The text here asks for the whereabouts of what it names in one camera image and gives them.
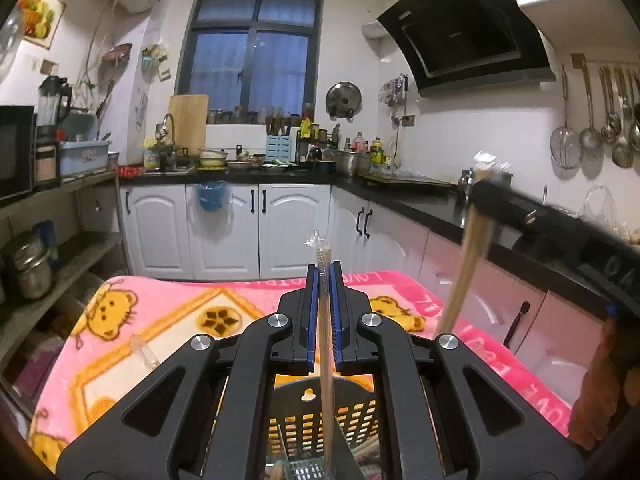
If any steel hanging spoon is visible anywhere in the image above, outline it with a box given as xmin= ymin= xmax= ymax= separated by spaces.
xmin=627 ymin=70 xmax=640 ymax=152
xmin=600 ymin=67 xmax=621 ymax=143

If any blender with dark jar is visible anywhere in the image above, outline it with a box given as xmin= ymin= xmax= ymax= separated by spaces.
xmin=34 ymin=76 xmax=72 ymax=190

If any black range hood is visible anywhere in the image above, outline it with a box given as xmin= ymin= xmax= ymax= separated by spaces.
xmin=377 ymin=0 xmax=557 ymax=98

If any dark green plastic utensil holder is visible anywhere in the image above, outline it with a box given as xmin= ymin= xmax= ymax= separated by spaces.
xmin=267 ymin=377 xmax=381 ymax=480

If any stack of steel pots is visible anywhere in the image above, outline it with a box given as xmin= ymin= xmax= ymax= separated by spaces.
xmin=10 ymin=232 xmax=56 ymax=301

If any stainless steel shelf rack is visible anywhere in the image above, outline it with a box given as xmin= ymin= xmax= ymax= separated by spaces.
xmin=0 ymin=170 xmax=128 ymax=411

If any pink bear printed blanket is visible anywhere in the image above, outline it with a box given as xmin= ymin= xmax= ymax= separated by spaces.
xmin=27 ymin=270 xmax=573 ymax=476

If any glass pot lid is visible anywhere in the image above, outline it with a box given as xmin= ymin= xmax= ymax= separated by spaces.
xmin=0 ymin=7 xmax=25 ymax=83

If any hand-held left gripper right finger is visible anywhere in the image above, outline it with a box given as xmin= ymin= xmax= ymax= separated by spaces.
xmin=331 ymin=259 xmax=587 ymax=480

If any steel ladle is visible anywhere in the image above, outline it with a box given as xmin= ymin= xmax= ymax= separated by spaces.
xmin=612 ymin=67 xmax=634 ymax=168

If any black microwave oven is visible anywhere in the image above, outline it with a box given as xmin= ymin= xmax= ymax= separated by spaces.
xmin=0 ymin=105 xmax=38 ymax=203

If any steel kitchen faucet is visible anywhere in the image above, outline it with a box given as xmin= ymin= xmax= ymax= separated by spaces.
xmin=155 ymin=113 xmax=177 ymax=171

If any black kitchen countertop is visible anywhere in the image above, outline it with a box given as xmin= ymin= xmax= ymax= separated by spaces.
xmin=117 ymin=167 xmax=640 ymax=306

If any light blue knife holder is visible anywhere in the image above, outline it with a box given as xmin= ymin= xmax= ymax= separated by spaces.
xmin=265 ymin=134 xmax=293 ymax=163

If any hanging steel pan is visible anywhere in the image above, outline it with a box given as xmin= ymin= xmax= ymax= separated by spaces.
xmin=100 ymin=42 xmax=134 ymax=81

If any clear plastic bag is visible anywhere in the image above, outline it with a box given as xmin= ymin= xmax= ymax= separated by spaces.
xmin=580 ymin=185 xmax=631 ymax=233

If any wooden chopstick pair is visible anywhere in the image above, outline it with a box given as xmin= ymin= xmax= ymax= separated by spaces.
xmin=432 ymin=152 xmax=511 ymax=336
xmin=303 ymin=230 xmax=337 ymax=480

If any framed fruit picture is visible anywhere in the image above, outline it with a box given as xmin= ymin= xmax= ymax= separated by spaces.
xmin=17 ymin=0 xmax=67 ymax=50

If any dark framed window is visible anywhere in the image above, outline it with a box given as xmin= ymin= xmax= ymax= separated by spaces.
xmin=177 ymin=0 xmax=326 ymax=123

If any person's right forearm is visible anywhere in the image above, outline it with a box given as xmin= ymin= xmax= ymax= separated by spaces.
xmin=570 ymin=310 xmax=632 ymax=453

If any large steel pot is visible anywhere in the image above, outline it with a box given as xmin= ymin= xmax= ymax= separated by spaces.
xmin=336 ymin=150 xmax=372 ymax=177

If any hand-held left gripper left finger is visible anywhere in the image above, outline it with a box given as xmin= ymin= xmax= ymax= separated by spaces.
xmin=55 ymin=262 xmax=322 ymax=480

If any blue hanging bin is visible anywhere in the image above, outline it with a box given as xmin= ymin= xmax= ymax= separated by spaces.
xmin=195 ymin=182 xmax=232 ymax=212

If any steel wire strainer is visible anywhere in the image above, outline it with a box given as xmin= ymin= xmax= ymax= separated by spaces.
xmin=550 ymin=65 xmax=582 ymax=168

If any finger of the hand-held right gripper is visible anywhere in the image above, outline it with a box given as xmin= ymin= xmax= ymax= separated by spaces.
xmin=472 ymin=180 xmax=551 ymax=233

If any wooden cutting board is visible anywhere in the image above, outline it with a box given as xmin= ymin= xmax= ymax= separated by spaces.
xmin=166 ymin=94 xmax=210 ymax=156

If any light blue plastic container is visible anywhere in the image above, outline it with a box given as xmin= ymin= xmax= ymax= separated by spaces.
xmin=59 ymin=140 xmax=112 ymax=177

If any white kitchen cabinet row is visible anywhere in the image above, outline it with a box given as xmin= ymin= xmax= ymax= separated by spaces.
xmin=120 ymin=182 xmax=608 ymax=376

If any yellow cooking pot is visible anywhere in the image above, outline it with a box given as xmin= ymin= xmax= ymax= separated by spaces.
xmin=199 ymin=147 xmax=230 ymax=168

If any steel pot lid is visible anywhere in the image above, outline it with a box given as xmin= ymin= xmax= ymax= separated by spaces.
xmin=326 ymin=81 xmax=363 ymax=121

